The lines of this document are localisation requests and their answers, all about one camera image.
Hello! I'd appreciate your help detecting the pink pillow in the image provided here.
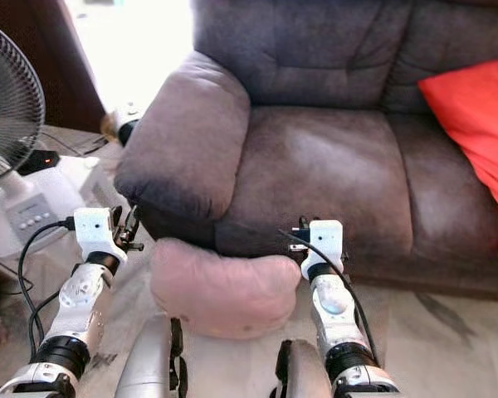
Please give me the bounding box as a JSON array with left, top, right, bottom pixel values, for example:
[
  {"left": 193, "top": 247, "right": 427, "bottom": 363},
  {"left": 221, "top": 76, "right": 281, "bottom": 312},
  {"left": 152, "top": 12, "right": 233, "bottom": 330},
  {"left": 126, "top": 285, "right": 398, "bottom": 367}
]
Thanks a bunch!
[{"left": 149, "top": 238, "right": 300, "bottom": 342}]

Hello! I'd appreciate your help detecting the grey-brown fabric sofa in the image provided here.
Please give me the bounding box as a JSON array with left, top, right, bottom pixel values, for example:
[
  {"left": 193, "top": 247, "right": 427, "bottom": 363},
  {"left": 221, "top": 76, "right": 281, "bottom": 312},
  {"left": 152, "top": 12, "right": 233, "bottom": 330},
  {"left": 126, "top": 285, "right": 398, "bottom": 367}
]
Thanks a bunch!
[{"left": 115, "top": 0, "right": 498, "bottom": 304}]

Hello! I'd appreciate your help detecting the red pillow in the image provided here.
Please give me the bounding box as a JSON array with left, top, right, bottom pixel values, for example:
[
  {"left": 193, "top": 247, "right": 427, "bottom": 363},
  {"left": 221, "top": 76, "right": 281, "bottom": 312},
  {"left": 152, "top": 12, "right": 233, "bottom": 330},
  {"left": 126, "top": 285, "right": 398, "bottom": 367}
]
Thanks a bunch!
[{"left": 417, "top": 58, "right": 498, "bottom": 260}]

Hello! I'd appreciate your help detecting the black and white appliance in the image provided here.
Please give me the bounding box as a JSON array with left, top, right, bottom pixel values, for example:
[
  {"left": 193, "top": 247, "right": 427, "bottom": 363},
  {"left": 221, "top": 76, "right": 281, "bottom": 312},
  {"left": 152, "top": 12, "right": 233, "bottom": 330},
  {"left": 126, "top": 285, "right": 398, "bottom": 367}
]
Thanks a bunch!
[{"left": 102, "top": 103, "right": 143, "bottom": 148}]

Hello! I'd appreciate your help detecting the black power adapter red light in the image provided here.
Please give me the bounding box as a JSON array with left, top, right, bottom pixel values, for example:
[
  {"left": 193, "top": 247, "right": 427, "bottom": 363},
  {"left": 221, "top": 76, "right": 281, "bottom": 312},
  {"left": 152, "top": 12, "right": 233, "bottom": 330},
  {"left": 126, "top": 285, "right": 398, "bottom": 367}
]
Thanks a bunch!
[{"left": 17, "top": 149, "right": 60, "bottom": 176}]

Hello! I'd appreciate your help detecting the silver left robot leg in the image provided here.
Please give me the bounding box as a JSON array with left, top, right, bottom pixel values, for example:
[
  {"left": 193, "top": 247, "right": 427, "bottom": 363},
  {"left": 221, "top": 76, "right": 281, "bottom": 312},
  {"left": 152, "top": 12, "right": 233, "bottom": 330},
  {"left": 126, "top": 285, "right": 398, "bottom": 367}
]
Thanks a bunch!
[{"left": 115, "top": 313, "right": 188, "bottom": 398}]

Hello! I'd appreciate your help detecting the silver robot leg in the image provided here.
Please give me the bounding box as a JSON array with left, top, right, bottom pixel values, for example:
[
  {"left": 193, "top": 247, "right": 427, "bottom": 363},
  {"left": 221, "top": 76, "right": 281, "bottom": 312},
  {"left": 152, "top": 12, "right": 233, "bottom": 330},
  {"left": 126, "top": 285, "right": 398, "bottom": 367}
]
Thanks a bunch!
[
  {"left": 115, "top": 313, "right": 188, "bottom": 398},
  {"left": 273, "top": 338, "right": 334, "bottom": 398}
]

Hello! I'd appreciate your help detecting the silver right robot leg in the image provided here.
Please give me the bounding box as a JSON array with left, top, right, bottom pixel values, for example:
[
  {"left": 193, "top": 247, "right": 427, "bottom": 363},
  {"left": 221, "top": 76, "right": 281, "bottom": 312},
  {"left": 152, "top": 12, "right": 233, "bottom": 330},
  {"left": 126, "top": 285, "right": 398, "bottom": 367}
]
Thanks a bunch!
[{"left": 273, "top": 338, "right": 334, "bottom": 398}]

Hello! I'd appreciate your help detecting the white standing fan black grille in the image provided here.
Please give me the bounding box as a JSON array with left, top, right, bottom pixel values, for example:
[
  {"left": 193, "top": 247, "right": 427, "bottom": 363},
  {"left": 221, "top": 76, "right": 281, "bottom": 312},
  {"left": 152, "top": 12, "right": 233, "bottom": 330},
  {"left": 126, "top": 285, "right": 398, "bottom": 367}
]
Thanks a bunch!
[{"left": 0, "top": 18, "right": 109, "bottom": 260}]

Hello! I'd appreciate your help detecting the dark wooden door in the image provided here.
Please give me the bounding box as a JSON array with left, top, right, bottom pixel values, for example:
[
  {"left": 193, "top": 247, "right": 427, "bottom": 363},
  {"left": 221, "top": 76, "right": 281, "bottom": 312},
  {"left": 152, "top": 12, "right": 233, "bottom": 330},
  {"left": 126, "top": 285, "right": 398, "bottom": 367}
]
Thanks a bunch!
[{"left": 0, "top": 0, "right": 107, "bottom": 133}]

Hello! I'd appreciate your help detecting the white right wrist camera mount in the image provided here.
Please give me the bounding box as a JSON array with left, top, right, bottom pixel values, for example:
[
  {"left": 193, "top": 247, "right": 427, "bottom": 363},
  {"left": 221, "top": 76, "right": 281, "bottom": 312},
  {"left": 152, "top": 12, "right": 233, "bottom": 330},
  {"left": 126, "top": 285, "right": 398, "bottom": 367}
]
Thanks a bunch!
[{"left": 300, "top": 220, "right": 345, "bottom": 282}]

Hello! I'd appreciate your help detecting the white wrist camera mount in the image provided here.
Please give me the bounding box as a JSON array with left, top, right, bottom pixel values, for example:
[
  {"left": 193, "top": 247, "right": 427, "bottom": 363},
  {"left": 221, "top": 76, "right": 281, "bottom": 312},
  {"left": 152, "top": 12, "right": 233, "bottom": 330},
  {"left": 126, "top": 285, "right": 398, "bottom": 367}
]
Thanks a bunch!
[
  {"left": 300, "top": 220, "right": 345, "bottom": 282},
  {"left": 73, "top": 207, "right": 122, "bottom": 266}
]

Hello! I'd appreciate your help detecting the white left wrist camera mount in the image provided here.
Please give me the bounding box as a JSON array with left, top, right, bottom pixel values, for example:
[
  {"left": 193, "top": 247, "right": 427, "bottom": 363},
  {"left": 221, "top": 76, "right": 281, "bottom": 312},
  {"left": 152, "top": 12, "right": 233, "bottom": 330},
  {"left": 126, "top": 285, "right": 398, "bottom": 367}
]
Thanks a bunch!
[{"left": 73, "top": 207, "right": 122, "bottom": 266}]

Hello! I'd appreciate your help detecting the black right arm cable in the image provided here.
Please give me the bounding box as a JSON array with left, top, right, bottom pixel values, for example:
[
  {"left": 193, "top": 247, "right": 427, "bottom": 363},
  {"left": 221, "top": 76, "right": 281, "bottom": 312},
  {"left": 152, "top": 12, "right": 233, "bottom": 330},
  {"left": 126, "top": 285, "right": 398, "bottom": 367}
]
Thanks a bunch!
[{"left": 277, "top": 228, "right": 379, "bottom": 362}]

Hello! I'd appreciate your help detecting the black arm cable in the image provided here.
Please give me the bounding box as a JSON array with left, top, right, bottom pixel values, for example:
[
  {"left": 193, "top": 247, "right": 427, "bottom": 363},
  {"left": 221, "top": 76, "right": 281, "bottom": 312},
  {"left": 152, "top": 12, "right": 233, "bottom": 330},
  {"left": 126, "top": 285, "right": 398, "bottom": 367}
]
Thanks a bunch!
[
  {"left": 277, "top": 228, "right": 379, "bottom": 362},
  {"left": 18, "top": 216, "right": 76, "bottom": 342}
]

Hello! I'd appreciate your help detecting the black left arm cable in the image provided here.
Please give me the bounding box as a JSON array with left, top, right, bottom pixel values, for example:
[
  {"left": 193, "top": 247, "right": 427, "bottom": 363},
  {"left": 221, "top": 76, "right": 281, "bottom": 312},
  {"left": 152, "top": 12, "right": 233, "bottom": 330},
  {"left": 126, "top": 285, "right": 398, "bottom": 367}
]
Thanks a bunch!
[{"left": 18, "top": 216, "right": 76, "bottom": 342}]

